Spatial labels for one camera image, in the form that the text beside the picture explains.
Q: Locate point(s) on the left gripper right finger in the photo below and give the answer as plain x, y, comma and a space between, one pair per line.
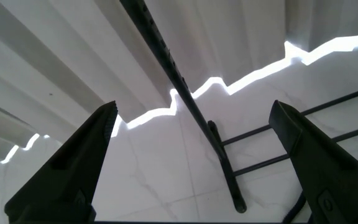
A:
331, 180

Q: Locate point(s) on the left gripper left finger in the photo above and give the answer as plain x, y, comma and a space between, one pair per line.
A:
64, 180

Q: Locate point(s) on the black clothes rack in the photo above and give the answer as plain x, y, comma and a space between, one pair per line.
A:
172, 71

